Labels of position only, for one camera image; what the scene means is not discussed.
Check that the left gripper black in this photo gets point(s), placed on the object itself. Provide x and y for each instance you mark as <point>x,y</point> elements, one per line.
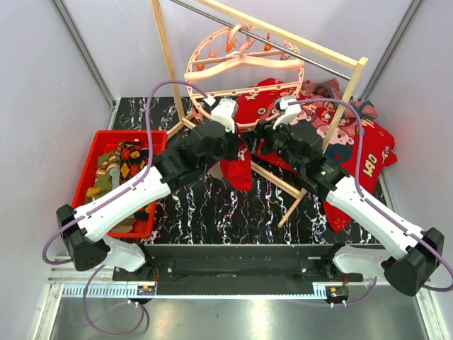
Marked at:
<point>234,151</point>

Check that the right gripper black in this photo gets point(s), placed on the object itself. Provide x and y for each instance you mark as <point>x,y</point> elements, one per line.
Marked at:
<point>265,131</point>

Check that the pink round clip hanger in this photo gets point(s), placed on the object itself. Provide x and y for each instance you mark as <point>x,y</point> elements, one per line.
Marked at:
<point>231,62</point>

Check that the black argyle sock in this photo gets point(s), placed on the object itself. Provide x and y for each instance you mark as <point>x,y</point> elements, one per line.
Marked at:
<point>132,157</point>

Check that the red cat pattern sock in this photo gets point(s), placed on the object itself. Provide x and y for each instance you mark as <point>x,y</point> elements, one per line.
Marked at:
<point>226,170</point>

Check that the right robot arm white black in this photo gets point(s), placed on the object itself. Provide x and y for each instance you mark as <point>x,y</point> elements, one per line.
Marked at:
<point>411,254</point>

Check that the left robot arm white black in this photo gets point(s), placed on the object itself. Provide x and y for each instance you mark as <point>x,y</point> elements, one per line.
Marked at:
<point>86,227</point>

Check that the orange clip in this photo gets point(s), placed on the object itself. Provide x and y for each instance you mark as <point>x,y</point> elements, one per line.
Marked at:
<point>267,46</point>

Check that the pink grey garment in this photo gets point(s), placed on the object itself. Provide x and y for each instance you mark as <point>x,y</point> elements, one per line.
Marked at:
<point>331,89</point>

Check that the grey sock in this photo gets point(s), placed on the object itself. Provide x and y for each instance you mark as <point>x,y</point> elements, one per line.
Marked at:
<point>115,176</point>

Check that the red plastic bin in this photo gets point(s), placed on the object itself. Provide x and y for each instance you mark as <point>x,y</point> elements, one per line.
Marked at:
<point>140,224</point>

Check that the red cartoon patterned blanket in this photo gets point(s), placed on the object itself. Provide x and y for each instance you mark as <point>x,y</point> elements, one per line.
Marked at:
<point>360,145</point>

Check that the olive green striped sock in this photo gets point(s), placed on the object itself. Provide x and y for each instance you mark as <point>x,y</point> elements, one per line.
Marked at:
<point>103,182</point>

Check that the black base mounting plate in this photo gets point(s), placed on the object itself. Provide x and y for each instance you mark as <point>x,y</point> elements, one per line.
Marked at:
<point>175,262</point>

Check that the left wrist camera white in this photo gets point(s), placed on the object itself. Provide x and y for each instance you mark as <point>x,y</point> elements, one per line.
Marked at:
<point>223,112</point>

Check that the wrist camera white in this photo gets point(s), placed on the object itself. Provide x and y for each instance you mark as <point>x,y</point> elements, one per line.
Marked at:
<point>223,112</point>
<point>288,108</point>

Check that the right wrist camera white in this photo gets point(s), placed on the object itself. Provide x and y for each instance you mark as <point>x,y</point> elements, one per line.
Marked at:
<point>288,108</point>

